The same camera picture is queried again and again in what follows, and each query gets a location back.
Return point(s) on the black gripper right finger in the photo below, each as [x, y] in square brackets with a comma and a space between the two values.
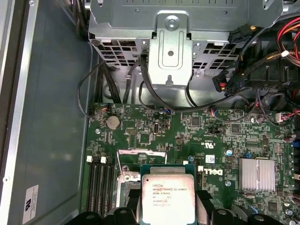
[202, 211]

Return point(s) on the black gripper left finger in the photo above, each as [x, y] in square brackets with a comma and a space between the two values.
[134, 211]

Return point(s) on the silver CPU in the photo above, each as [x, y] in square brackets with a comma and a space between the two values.
[167, 194]

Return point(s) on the metal socket cover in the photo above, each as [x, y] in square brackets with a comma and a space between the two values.
[140, 152]

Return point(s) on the CPU socket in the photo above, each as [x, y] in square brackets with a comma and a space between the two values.
[130, 177]

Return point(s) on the black RAM slot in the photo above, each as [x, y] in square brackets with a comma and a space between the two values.
[103, 185]
[109, 185]
[89, 185]
[96, 185]

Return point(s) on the white board sticker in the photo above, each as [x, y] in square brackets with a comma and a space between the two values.
[210, 159]

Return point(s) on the silver finned heatsink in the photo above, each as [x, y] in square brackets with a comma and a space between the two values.
[256, 174]

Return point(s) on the green motherboard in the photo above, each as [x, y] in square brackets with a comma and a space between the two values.
[187, 131]

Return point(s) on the round coin battery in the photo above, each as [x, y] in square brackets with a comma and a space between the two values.
[113, 122]

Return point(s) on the white case label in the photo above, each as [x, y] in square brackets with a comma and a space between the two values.
[31, 201]

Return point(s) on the black open PC case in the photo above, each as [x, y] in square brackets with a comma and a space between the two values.
[47, 117]

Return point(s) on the black power connector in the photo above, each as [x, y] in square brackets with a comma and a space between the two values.
[232, 84]

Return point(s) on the metal disk bay cage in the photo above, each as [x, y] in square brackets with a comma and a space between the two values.
[117, 14]

